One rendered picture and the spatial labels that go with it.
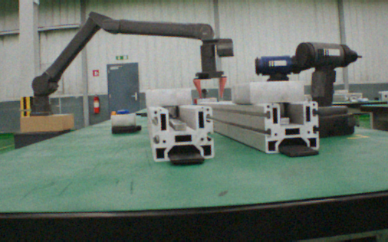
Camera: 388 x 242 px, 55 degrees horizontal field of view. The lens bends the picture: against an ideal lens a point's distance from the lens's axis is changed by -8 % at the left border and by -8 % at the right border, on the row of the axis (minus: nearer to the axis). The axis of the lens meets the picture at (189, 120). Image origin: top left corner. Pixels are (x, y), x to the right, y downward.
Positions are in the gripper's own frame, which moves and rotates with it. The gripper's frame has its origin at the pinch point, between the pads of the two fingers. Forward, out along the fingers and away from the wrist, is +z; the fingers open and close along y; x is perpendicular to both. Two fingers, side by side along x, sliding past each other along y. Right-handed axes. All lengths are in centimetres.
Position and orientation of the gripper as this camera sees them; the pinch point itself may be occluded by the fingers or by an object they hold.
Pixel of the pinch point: (211, 96)
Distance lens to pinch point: 152.1
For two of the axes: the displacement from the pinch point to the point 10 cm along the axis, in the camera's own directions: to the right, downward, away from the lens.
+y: 9.9, -0.7, 1.1
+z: 0.7, 10.0, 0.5
